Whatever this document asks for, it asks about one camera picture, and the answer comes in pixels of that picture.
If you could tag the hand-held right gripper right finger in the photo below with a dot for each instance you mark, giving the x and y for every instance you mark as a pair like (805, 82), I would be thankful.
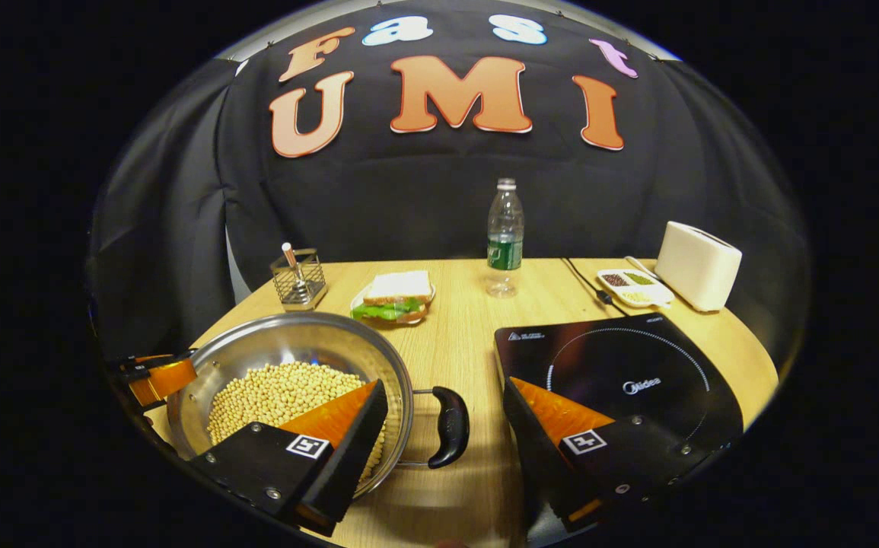
(534, 449)

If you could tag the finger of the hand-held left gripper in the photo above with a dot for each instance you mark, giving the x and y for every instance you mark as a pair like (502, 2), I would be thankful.
(169, 377)

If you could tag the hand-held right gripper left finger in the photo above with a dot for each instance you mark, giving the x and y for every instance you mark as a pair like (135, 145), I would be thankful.
(355, 449)

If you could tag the black induction cooktop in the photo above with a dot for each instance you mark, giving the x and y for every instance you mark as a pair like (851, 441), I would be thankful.
(606, 365)

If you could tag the pile of soybeans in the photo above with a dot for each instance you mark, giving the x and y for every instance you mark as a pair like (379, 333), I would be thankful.
(272, 396)

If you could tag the sandwich with lettuce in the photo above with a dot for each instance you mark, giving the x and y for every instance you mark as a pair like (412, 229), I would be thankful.
(397, 289)

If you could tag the small stick in holder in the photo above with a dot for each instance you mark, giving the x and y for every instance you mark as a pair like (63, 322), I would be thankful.
(291, 259)

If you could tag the white divided dish of beans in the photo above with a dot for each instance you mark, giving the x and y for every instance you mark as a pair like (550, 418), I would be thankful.
(633, 288)

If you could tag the clear plastic water bottle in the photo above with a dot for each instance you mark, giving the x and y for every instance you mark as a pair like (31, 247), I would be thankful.
(505, 243)

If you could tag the white toaster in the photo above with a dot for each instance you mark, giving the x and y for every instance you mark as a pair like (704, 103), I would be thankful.
(694, 266)

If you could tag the black backdrop cloth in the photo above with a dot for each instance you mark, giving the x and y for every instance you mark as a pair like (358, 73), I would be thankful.
(424, 198)

